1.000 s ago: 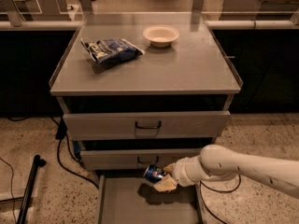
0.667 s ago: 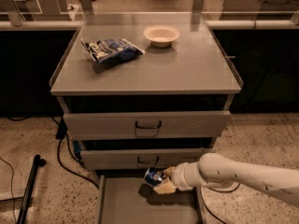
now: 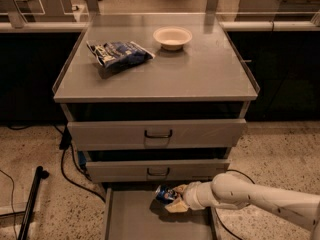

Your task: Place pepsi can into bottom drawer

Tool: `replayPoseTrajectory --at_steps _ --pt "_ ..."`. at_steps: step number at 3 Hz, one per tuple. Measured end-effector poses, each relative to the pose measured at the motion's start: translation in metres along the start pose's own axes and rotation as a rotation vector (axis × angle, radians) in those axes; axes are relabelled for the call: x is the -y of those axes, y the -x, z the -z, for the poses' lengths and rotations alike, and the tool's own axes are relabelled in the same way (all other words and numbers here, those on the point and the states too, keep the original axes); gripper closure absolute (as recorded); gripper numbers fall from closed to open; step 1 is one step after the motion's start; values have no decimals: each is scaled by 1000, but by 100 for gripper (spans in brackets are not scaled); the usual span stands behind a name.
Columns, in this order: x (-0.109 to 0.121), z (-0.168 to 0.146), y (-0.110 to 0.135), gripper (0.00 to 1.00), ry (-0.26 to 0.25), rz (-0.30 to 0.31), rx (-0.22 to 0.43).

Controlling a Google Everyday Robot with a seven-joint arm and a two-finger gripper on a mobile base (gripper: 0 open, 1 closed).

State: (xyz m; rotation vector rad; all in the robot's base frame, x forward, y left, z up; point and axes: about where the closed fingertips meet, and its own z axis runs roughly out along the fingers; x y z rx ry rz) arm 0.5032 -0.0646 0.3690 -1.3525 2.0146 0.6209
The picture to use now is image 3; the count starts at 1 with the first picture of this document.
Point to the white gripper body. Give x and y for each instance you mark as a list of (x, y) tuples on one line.
[(192, 195)]

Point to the blue pepsi can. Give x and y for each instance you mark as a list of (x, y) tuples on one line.
[(165, 195)]

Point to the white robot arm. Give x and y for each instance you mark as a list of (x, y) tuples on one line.
[(226, 191)]

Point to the bottom grey open drawer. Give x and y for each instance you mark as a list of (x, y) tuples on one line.
[(137, 215)]

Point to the middle grey drawer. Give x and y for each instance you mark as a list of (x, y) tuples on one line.
[(158, 170)]

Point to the top grey drawer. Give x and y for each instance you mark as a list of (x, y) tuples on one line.
[(171, 134)]

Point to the grey drawer cabinet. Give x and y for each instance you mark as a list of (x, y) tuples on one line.
[(202, 81)]

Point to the black metal bar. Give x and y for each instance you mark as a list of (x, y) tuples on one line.
[(40, 174)]

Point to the blue chip bag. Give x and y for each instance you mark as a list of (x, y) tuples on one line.
[(119, 55)]

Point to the white paper bowl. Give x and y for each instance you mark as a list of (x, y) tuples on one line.
[(172, 38)]

